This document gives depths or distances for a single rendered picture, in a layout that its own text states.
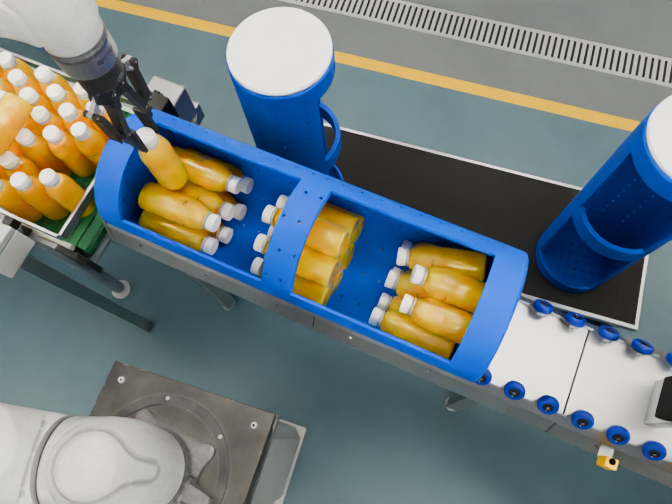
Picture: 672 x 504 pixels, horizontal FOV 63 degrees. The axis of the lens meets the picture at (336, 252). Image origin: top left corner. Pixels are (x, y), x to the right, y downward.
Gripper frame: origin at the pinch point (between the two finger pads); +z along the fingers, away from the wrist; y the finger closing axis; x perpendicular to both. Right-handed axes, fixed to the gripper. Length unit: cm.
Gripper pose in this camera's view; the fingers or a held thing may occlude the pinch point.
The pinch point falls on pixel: (140, 130)
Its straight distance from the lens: 111.3
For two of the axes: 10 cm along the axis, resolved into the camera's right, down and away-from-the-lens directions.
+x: -9.1, -3.8, 1.7
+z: 0.4, 3.3, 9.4
